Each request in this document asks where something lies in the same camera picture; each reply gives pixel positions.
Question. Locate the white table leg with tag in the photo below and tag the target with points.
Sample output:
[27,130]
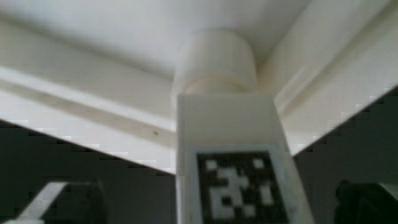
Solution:
[239,186]

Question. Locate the white square tabletop part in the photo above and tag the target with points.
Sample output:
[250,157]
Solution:
[90,52]

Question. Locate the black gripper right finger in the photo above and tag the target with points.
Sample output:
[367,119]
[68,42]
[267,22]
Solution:
[367,203]

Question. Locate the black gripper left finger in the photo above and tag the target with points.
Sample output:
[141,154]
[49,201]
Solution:
[67,204]

